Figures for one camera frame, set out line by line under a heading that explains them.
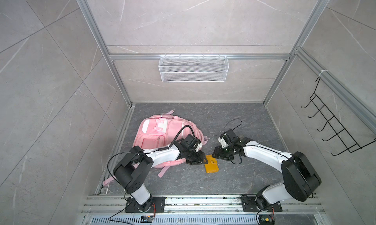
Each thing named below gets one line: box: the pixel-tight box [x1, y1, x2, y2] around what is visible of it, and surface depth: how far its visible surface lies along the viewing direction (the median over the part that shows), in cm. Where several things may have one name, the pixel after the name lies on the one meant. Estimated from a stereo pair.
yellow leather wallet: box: [204, 154, 219, 174], surface depth 87 cm
